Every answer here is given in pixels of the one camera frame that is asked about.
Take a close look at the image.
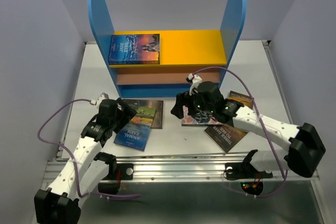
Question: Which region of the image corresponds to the Edward Tulane book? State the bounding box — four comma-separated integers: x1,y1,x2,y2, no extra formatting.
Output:
227,91,254,109

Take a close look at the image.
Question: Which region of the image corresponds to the Animal Farm book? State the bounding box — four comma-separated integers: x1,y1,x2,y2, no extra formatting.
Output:
114,119,153,151

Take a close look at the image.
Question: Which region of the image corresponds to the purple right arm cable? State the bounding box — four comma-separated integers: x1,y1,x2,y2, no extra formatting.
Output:
193,66,289,199

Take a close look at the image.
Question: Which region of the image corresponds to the blue and yellow bookshelf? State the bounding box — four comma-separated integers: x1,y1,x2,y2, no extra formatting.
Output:
87,0,247,98

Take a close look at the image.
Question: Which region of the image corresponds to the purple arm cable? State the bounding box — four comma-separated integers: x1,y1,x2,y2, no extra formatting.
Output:
193,66,289,199
38,99,141,201

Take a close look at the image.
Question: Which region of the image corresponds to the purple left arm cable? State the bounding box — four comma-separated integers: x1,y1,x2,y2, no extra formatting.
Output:
38,99,141,201

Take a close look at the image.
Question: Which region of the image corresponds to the aluminium mounting rail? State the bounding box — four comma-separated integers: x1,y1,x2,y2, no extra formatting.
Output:
43,152,320,184

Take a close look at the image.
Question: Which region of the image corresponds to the Three Days to See book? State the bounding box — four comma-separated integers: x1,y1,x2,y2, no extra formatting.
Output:
204,125,247,153

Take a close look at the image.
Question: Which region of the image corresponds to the A Tale of Two Cities book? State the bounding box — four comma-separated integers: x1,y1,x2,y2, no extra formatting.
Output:
124,99,163,129

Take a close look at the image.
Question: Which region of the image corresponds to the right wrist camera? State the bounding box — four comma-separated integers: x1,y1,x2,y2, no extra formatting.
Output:
186,73,203,95

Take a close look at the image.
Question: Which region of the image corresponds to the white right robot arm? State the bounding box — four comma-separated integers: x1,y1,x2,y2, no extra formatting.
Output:
171,81,326,178

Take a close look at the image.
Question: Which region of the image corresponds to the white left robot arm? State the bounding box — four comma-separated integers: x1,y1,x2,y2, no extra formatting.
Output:
34,93,140,223

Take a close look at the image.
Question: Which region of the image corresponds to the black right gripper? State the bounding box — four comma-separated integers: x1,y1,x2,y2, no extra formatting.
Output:
169,88,214,120

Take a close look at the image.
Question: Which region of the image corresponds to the Little Women book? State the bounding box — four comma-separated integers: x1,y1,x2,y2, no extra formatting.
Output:
181,106,222,126

